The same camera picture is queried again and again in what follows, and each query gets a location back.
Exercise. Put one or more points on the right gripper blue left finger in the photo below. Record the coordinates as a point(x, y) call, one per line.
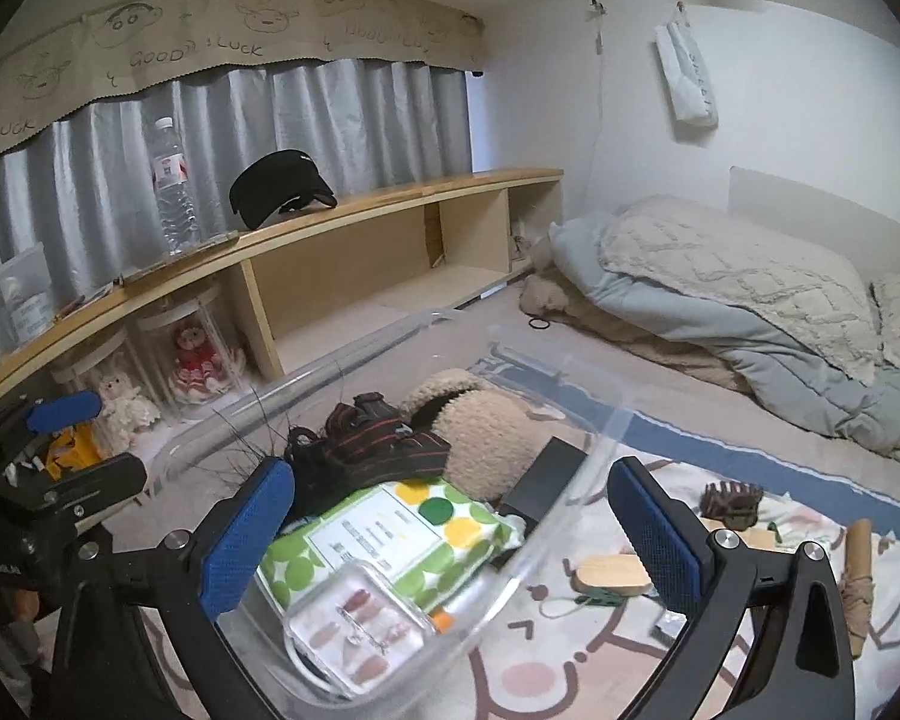
point(234, 537)

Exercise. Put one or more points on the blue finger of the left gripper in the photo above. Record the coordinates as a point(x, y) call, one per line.
point(49, 417)

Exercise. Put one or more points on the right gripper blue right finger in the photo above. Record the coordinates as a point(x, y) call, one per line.
point(670, 540)

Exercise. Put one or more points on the cardboard tube with rope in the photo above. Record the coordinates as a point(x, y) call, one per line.
point(856, 585)

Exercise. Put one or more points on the wooden oval brush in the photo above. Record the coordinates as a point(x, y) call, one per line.
point(623, 574)

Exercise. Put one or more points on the white plush doll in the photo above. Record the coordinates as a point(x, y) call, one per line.
point(125, 408)

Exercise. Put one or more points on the brown hair claw clip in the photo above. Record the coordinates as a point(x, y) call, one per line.
point(734, 504)

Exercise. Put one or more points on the cartoon printed bed sheet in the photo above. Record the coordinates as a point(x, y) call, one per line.
point(769, 641)

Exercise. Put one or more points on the fake nails clear box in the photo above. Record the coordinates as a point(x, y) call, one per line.
point(352, 633)

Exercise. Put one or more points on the black rectangular box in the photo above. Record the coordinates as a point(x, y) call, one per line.
point(541, 485)

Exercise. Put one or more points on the red dress doll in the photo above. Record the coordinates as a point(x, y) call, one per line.
point(201, 372)

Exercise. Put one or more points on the green dotted wipes pack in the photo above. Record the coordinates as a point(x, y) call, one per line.
point(425, 537)

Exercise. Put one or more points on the beige fluffy plush hat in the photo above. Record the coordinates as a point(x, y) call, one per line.
point(494, 435)

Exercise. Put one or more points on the grey blue duvet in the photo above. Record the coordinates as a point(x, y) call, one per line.
point(786, 378)

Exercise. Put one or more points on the clear plastic storage bin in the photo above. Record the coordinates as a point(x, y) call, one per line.
point(211, 460)

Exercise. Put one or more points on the grey curtain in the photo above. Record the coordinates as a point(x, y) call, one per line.
point(82, 189)

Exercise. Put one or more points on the clear water bottle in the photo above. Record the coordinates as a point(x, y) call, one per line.
point(172, 190)

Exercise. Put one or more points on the wooden low shelf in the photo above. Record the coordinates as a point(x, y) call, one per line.
point(304, 287)

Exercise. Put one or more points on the beige quilted pillow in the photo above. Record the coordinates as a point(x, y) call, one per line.
point(809, 292)

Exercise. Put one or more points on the black sun visor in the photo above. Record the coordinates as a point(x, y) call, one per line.
point(280, 183)

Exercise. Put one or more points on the beige good luck valance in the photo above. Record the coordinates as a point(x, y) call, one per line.
point(126, 48)

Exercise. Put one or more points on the white headboard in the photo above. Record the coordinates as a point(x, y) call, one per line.
point(868, 240)

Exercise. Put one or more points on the white hanging bag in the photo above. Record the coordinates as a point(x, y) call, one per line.
point(685, 72)

